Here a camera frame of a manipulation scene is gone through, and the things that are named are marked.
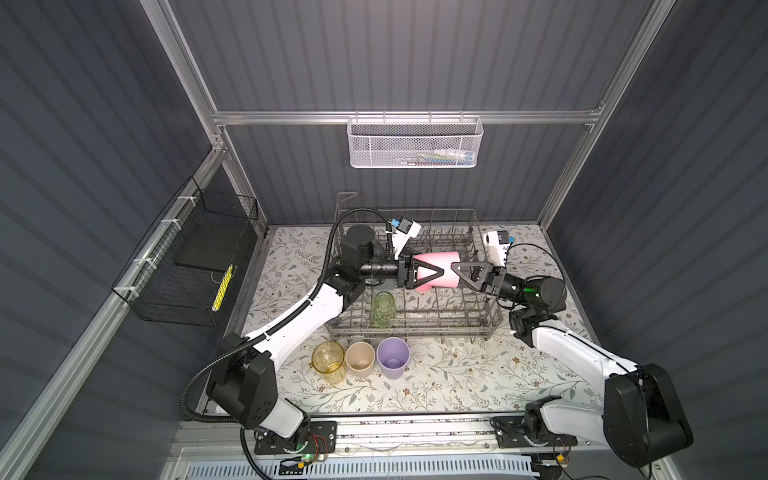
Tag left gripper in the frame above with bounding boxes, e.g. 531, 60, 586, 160
356, 246, 441, 291

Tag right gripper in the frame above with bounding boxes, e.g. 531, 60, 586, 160
450, 267, 528, 313

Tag pink plastic cup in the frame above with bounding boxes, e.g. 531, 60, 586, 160
412, 251, 463, 293

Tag green transparent cup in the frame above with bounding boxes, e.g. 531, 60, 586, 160
371, 291, 397, 328

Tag purple plastic cup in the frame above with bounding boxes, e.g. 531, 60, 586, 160
376, 337, 411, 380

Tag beige plastic cup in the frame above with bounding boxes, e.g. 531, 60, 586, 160
345, 341, 376, 378

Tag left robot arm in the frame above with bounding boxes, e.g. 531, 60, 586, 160
180, 210, 446, 443

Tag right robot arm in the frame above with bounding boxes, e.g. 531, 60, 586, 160
451, 262, 694, 467

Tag floral table mat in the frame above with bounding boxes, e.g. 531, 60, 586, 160
242, 226, 602, 413

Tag items in white basket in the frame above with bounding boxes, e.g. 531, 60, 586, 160
398, 149, 476, 167

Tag yellow transparent cup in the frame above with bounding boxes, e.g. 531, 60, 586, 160
311, 341, 346, 385

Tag yellow brush in basket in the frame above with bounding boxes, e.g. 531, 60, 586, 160
211, 264, 235, 312

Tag grey wire dish rack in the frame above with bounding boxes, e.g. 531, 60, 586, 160
326, 208, 502, 340

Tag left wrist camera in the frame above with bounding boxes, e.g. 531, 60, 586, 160
388, 217, 422, 260

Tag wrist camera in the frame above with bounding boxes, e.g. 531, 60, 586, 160
388, 217, 422, 260
482, 230, 514, 267

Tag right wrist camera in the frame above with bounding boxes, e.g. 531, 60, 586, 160
482, 230, 514, 267

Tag white mesh wall basket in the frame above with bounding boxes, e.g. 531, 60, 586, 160
346, 115, 484, 169

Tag aluminium mounting rail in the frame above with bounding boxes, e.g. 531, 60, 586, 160
170, 410, 655, 457

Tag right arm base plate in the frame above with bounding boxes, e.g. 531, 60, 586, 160
490, 415, 578, 449

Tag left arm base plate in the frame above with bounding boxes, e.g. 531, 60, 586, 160
253, 420, 338, 455

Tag black wire wall basket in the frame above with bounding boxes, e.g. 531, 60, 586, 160
113, 181, 261, 327

